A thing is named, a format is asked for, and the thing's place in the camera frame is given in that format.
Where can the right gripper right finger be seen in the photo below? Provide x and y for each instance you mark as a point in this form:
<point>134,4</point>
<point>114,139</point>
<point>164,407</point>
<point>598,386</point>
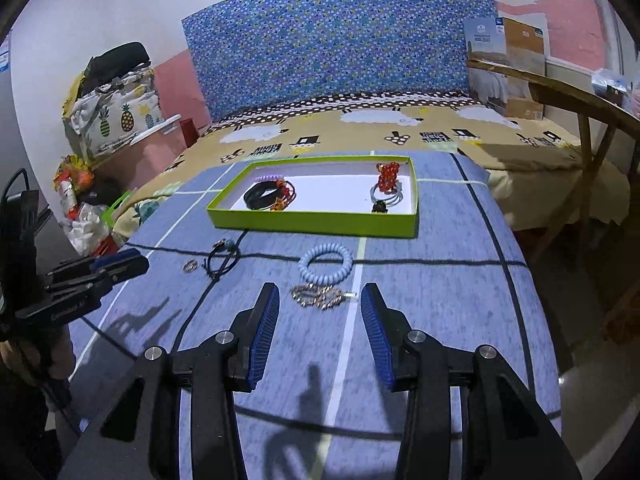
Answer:
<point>386,330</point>

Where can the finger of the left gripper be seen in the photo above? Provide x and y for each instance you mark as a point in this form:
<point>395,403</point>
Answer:
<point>116,258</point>
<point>115,272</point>

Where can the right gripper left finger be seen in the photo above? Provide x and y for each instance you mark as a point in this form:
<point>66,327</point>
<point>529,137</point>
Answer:
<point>253,330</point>

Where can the black wrist band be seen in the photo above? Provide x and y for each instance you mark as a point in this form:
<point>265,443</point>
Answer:
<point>263,195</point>

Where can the gold black bead charm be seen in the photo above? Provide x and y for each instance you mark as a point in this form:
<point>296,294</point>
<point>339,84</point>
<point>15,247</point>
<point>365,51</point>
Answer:
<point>380,206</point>

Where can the red bead silver bangles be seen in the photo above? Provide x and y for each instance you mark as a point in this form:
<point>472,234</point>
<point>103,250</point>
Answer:
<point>387,188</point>

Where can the person left hand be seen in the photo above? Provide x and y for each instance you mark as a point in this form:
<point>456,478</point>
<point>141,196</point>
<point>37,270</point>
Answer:
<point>56,358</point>

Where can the green paper bag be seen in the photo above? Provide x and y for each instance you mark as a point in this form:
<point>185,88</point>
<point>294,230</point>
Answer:
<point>110,213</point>

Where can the blue grey grid blanket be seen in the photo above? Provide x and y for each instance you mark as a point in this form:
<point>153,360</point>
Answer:
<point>320,412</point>

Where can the orange toy clutter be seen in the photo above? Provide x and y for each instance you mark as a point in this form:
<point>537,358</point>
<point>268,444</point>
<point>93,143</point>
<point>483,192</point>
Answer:
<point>75,170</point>

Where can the pink storage bin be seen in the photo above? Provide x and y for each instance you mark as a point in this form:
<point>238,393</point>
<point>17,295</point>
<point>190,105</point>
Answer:
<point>147,155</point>

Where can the pineapple print storage bag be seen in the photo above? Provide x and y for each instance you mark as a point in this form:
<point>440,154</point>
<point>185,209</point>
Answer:
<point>99,121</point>

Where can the green shallow tray box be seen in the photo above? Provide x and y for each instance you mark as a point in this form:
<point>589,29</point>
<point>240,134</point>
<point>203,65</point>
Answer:
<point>332,197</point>

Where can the black bag on top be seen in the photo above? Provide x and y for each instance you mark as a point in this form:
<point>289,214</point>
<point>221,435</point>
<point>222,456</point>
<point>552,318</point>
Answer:
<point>113,63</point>

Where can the yellow sheep print bedsheet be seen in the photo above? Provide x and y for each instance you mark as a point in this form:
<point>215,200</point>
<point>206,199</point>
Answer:
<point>532,163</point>

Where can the wooden side table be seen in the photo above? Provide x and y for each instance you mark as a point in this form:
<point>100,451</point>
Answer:
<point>598,120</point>

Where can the blue patterned headboard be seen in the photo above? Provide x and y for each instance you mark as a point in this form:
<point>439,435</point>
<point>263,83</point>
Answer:
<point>249,54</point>

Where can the small ring charm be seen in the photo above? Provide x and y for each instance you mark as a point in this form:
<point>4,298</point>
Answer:
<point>190,266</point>

